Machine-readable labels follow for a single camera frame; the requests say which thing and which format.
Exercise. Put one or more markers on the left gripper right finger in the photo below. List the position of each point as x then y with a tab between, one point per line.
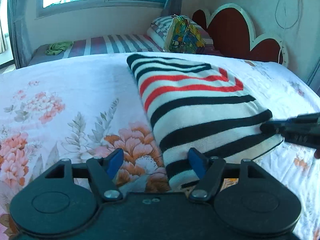
209	171

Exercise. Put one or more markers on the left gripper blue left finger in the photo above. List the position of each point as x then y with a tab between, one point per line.
102	172

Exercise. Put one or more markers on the striped knit children's sweater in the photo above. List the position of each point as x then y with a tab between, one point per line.
197	105

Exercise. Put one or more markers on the person's hand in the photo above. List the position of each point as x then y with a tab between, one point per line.
317	154

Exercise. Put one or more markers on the red white scalloped headboard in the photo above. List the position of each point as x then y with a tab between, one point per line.
233	34

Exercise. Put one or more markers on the green cloth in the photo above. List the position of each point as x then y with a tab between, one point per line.
57	48

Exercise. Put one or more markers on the balcony window with curtain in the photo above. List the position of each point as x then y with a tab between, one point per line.
6	53

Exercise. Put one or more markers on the striped folded pillow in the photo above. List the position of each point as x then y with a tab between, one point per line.
159	28

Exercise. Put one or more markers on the blue grey left curtain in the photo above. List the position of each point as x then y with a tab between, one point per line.
18	33

